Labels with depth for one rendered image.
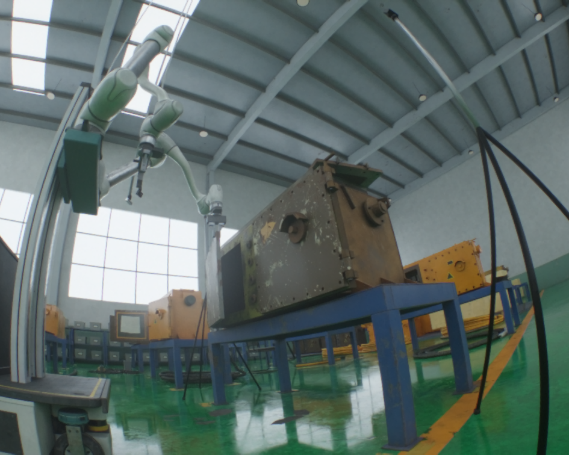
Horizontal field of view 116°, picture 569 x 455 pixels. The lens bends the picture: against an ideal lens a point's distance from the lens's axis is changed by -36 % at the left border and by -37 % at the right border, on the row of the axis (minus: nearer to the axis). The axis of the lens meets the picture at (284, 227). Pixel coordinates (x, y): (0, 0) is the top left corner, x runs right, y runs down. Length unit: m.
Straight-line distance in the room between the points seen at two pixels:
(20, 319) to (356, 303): 1.27
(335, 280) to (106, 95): 1.17
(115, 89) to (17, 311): 0.90
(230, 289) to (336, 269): 1.42
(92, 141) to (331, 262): 1.09
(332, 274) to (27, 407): 1.19
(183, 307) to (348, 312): 3.16
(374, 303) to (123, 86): 1.27
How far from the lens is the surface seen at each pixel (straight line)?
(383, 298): 1.05
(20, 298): 1.19
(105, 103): 1.24
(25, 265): 1.21
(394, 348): 1.04
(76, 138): 1.25
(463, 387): 1.71
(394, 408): 1.10
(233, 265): 2.47
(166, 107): 1.40
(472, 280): 3.69
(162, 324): 4.02
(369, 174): 1.70
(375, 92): 11.98
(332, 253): 1.15
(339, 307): 1.19
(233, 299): 2.40
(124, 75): 1.23
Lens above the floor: 0.47
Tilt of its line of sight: 24 degrees up
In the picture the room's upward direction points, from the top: 7 degrees counter-clockwise
